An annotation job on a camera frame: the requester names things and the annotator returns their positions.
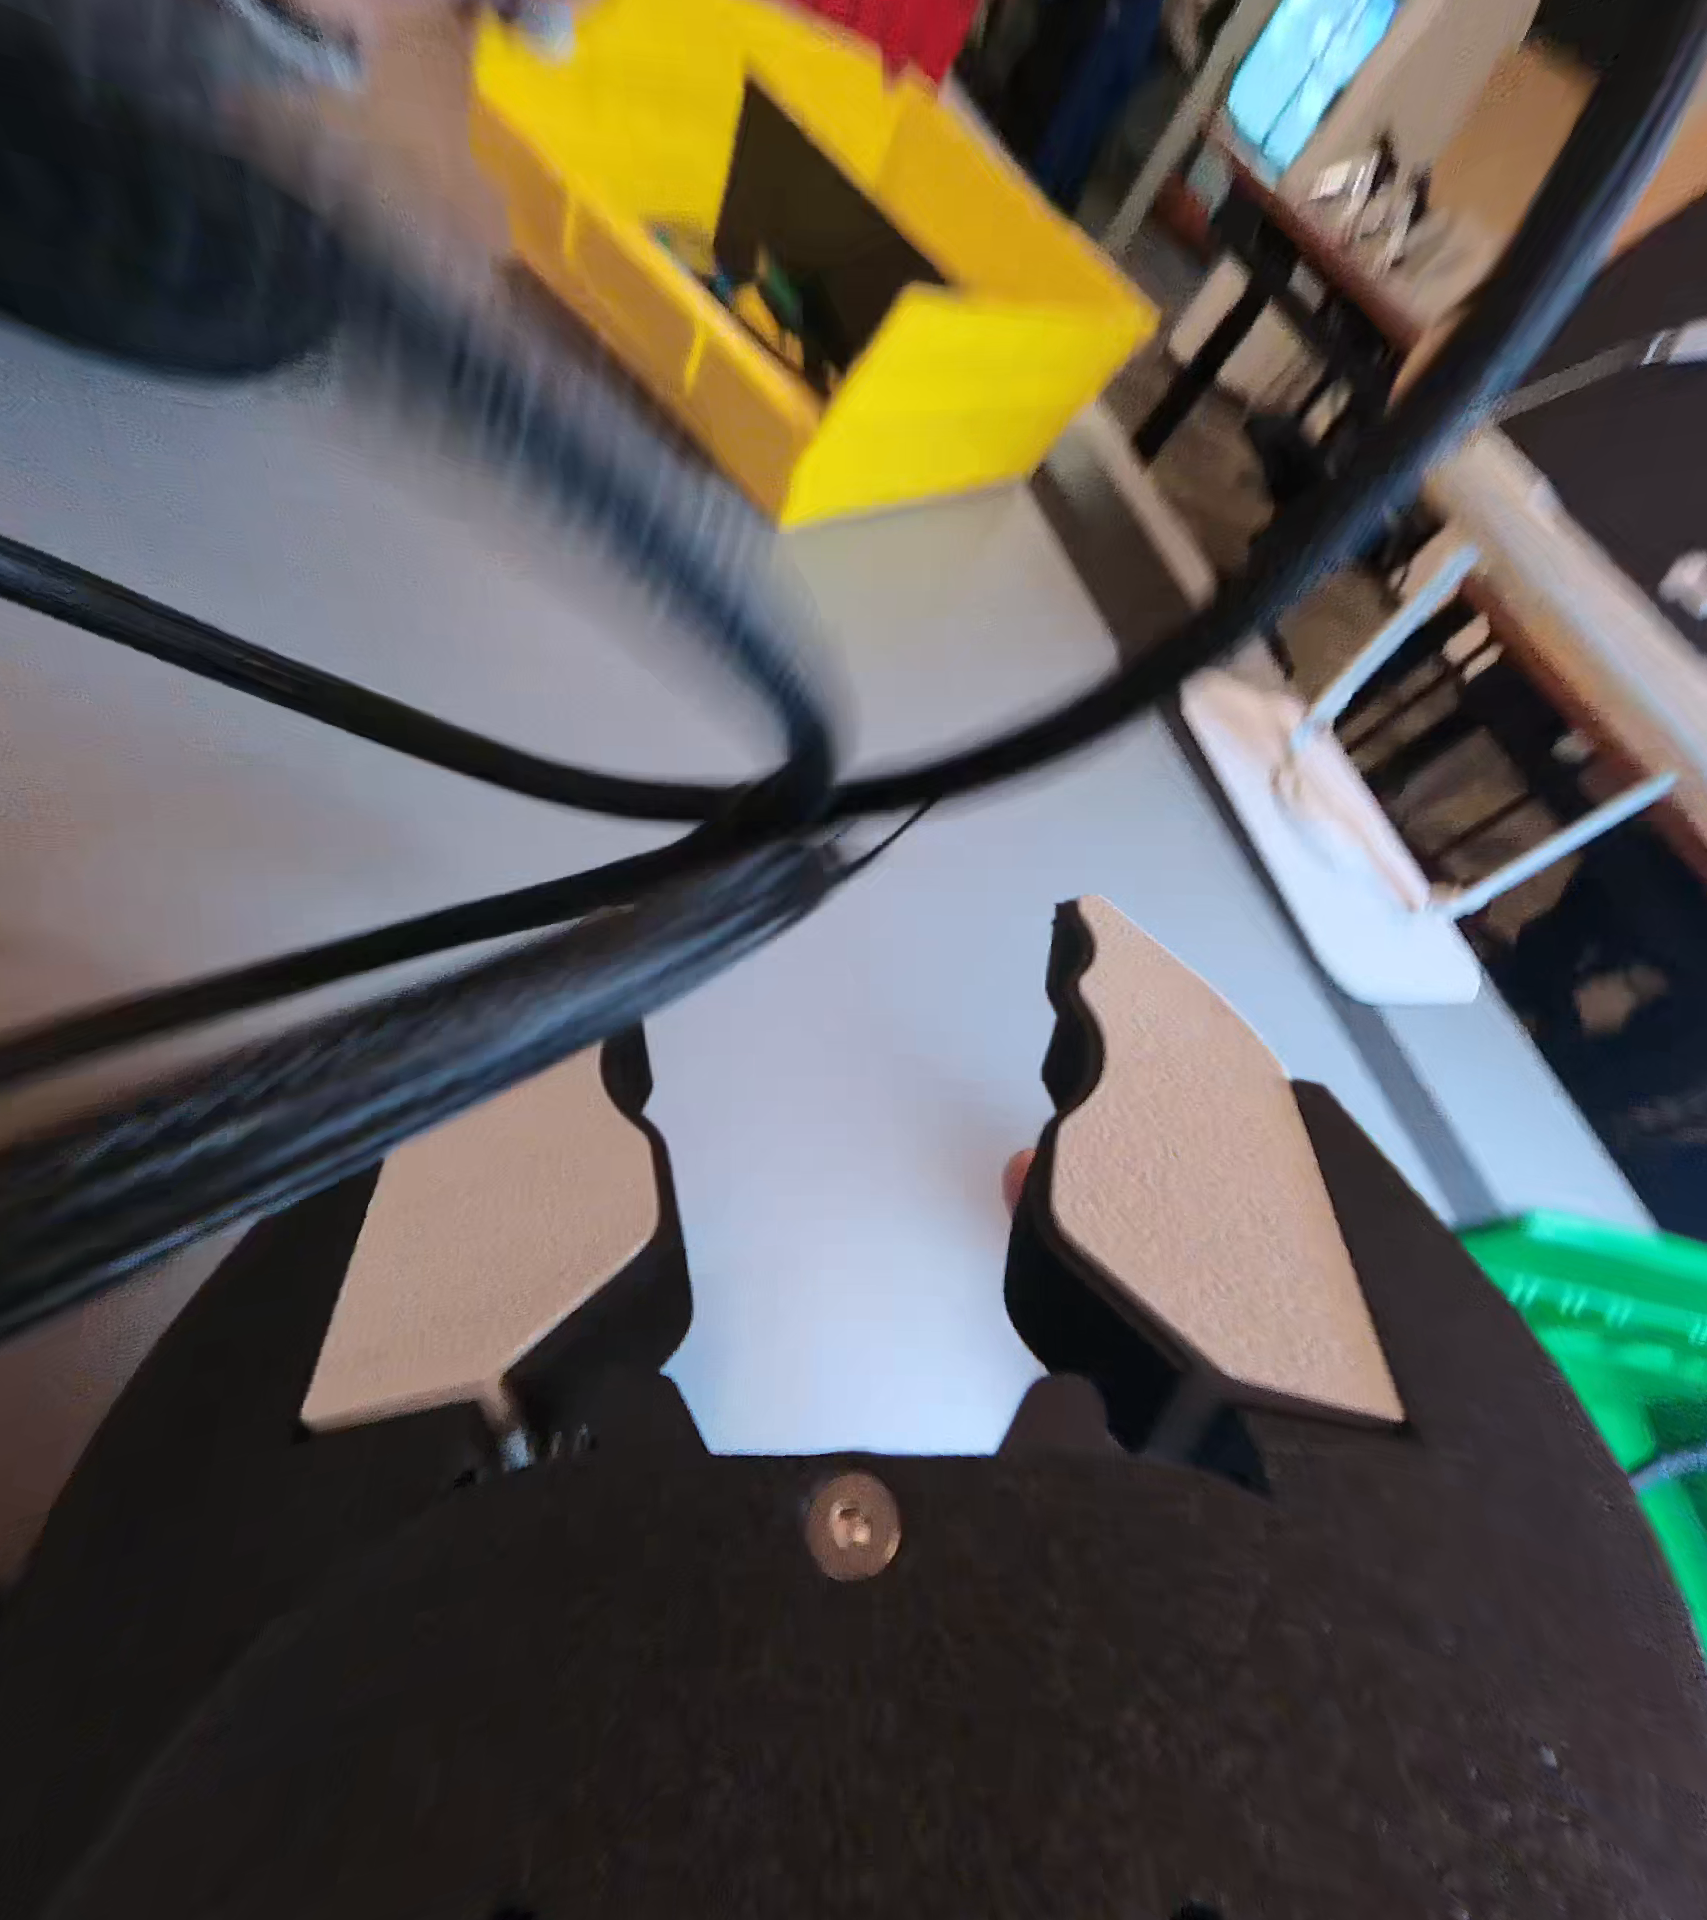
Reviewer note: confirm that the yellow plastic bin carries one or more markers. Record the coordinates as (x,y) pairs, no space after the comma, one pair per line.
(975,404)

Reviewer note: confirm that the red plastic bin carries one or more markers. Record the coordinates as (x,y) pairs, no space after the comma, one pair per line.
(899,30)

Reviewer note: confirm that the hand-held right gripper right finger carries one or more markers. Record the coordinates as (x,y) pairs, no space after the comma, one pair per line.
(1214,1200)

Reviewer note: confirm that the black textured wrist rest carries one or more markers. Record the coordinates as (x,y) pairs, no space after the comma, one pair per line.
(89,194)

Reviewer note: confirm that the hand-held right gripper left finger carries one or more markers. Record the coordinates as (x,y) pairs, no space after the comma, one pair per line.
(493,1261)

